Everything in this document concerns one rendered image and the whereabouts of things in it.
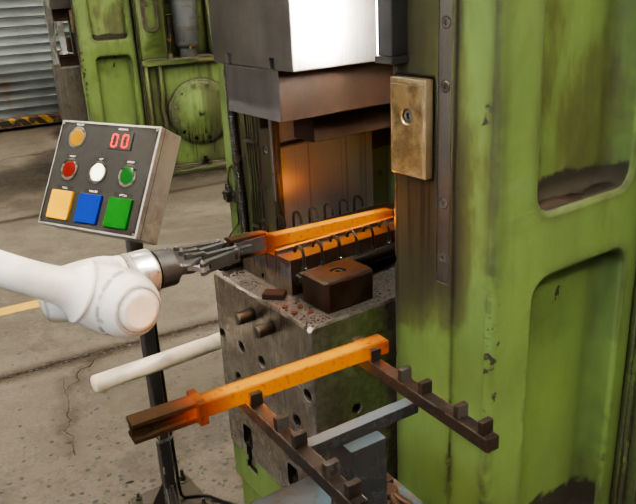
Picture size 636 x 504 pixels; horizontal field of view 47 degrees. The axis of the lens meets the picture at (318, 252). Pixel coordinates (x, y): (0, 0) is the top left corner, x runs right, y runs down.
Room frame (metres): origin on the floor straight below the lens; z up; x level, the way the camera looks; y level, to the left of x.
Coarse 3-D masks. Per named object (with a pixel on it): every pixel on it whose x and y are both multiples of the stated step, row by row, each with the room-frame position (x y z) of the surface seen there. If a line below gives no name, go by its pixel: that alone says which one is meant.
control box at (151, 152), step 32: (64, 128) 1.92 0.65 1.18; (96, 128) 1.86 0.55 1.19; (128, 128) 1.81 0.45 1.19; (160, 128) 1.76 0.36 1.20; (64, 160) 1.87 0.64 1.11; (96, 160) 1.81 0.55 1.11; (128, 160) 1.76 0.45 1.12; (160, 160) 1.75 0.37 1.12; (96, 192) 1.76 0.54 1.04; (128, 192) 1.72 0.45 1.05; (160, 192) 1.73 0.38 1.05; (64, 224) 1.77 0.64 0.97; (128, 224) 1.67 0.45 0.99; (160, 224) 1.72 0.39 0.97
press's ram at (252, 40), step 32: (224, 0) 1.51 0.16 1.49; (256, 0) 1.41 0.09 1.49; (288, 0) 1.33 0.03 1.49; (320, 0) 1.36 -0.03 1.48; (352, 0) 1.40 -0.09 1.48; (224, 32) 1.52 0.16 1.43; (256, 32) 1.42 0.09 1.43; (288, 32) 1.33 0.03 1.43; (320, 32) 1.36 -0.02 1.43; (352, 32) 1.40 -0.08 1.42; (256, 64) 1.43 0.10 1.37; (288, 64) 1.33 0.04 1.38; (320, 64) 1.36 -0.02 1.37; (352, 64) 1.40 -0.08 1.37
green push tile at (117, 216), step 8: (112, 200) 1.72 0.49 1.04; (120, 200) 1.71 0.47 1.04; (128, 200) 1.70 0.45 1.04; (112, 208) 1.71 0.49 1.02; (120, 208) 1.70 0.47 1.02; (128, 208) 1.68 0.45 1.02; (112, 216) 1.70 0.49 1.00; (120, 216) 1.68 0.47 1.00; (128, 216) 1.68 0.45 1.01; (104, 224) 1.70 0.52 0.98; (112, 224) 1.68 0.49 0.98; (120, 224) 1.67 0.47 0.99
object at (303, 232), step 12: (348, 216) 1.55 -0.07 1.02; (360, 216) 1.55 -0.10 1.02; (372, 216) 1.56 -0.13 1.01; (384, 216) 1.58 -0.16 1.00; (288, 228) 1.47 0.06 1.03; (300, 228) 1.47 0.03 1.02; (312, 228) 1.47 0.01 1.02; (324, 228) 1.49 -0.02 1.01; (336, 228) 1.51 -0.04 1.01; (348, 228) 1.52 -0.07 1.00; (228, 240) 1.37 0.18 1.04; (240, 240) 1.37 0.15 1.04; (276, 240) 1.42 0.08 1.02; (288, 240) 1.43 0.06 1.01; (300, 240) 1.45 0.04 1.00; (264, 252) 1.40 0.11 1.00
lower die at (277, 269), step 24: (336, 216) 1.67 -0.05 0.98; (312, 240) 1.46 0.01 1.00; (336, 240) 1.47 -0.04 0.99; (360, 240) 1.47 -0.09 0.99; (384, 240) 1.50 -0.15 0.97; (264, 264) 1.45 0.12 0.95; (288, 264) 1.37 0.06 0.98; (312, 264) 1.39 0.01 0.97; (384, 264) 1.50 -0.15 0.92; (288, 288) 1.38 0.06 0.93
